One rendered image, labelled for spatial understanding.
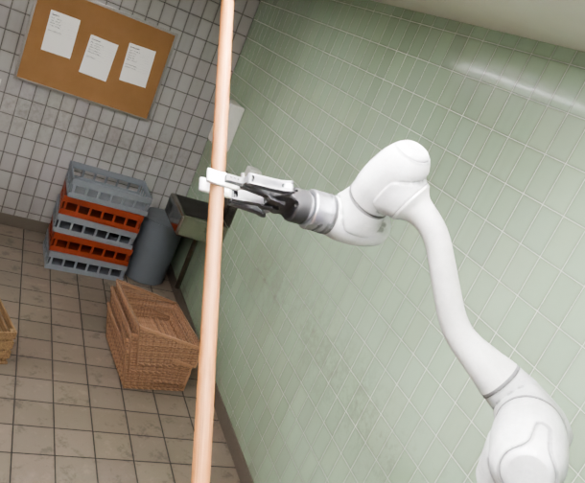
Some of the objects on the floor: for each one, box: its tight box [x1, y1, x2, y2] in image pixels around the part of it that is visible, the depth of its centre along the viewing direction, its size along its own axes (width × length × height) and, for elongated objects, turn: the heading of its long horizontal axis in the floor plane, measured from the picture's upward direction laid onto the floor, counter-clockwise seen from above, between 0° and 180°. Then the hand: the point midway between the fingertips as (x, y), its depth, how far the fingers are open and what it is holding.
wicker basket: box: [105, 302, 191, 391], centre depth 405 cm, size 49×56×28 cm
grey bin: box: [125, 207, 181, 286], centre depth 520 cm, size 38×38×55 cm
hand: (219, 183), depth 126 cm, fingers closed on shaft, 3 cm apart
